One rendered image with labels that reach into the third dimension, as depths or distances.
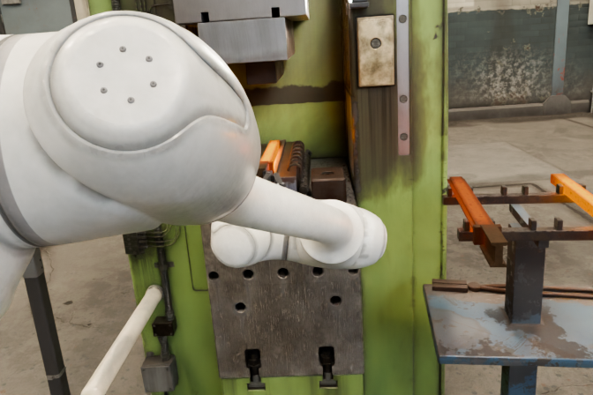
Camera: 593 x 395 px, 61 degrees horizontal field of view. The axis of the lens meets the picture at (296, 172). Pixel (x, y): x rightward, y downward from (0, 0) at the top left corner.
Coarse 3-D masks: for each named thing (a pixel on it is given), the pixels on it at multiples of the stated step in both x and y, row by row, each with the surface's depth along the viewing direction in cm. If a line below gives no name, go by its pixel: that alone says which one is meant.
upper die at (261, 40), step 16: (208, 32) 115; (224, 32) 115; (240, 32) 114; (256, 32) 114; (272, 32) 114; (288, 32) 123; (224, 48) 116; (240, 48) 115; (256, 48) 115; (272, 48) 115; (288, 48) 119
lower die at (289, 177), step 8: (264, 144) 164; (288, 144) 160; (264, 152) 148; (280, 152) 146; (288, 152) 149; (280, 160) 137; (288, 160) 139; (280, 168) 131; (296, 168) 130; (288, 176) 123; (296, 176) 128; (288, 184) 124; (296, 184) 126
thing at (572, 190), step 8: (552, 176) 120; (560, 176) 118; (568, 184) 112; (576, 184) 112; (568, 192) 110; (576, 192) 107; (584, 192) 106; (576, 200) 106; (584, 200) 102; (592, 200) 102; (584, 208) 103; (592, 208) 99; (592, 216) 99
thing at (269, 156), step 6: (270, 144) 149; (276, 144) 148; (270, 150) 139; (276, 150) 143; (264, 156) 131; (270, 156) 131; (264, 162) 119; (270, 162) 121; (264, 168) 113; (270, 168) 121; (258, 174) 113
